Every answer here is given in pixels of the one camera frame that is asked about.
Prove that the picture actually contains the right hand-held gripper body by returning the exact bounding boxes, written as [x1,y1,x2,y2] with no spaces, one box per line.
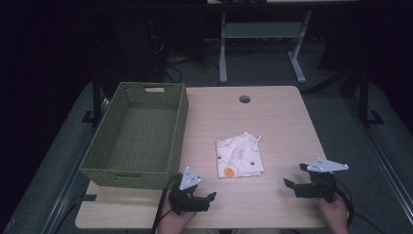
[293,157,350,204]

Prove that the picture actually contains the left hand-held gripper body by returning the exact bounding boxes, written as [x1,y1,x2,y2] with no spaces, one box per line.
[168,166,209,215]

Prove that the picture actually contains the white patterned cloth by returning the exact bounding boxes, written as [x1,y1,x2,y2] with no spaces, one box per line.
[215,131,265,179]

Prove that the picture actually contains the green woven basket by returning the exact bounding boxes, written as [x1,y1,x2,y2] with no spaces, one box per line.
[80,81,190,191]

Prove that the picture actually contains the person's left hand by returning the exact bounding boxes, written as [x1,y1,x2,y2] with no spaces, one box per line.
[157,198,197,234]

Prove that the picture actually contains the person's right hand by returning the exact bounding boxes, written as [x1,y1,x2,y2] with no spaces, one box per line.
[317,195,351,234]

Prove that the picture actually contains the black metal stand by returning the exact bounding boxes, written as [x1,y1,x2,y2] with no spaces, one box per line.
[81,69,110,129]
[357,69,386,129]

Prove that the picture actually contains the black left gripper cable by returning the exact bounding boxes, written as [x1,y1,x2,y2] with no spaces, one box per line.
[151,173,183,234]

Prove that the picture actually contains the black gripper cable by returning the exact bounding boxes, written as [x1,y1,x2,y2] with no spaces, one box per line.
[151,173,183,234]
[333,179,388,234]

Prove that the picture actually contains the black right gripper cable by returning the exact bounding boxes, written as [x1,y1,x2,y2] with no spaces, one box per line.
[333,179,388,234]

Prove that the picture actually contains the aluminium floor rail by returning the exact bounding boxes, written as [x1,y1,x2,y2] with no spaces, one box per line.
[343,96,413,226]
[40,97,111,234]

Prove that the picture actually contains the tangle of floor cables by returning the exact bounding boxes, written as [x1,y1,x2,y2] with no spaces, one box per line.
[147,32,222,84]

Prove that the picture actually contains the white metal desk frame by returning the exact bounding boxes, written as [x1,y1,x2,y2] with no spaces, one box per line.
[218,9,314,85]

